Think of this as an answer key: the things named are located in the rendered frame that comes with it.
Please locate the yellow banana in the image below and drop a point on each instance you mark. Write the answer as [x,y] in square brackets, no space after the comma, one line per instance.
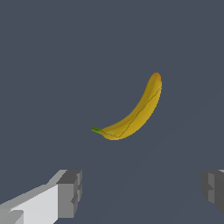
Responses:
[137,116]

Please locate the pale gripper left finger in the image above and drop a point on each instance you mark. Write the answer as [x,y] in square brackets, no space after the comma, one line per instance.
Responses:
[43,201]

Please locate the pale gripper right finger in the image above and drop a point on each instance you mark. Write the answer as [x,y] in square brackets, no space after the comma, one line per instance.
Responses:
[215,186]

